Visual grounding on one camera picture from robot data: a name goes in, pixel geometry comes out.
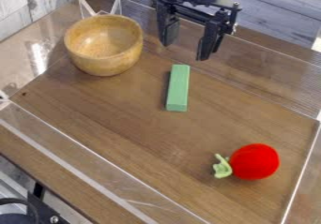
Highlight red plush tomato toy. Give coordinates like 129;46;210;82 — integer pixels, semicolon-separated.
212;143;281;181

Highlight green rectangular block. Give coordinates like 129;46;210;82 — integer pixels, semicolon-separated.
166;64;191;112

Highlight black equipment at corner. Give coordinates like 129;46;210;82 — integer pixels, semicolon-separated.
0;194;71;224

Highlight clear acrylic tray wall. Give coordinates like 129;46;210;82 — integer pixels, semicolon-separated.
0;0;321;224

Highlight wooden bowl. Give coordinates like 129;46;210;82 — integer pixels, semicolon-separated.
64;14;143;77

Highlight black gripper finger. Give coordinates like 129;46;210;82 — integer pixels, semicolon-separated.
197;9;233;61
157;1;179;46

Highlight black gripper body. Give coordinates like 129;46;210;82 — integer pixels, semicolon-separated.
155;0;242;24

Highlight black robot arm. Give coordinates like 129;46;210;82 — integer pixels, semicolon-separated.
155;0;242;61

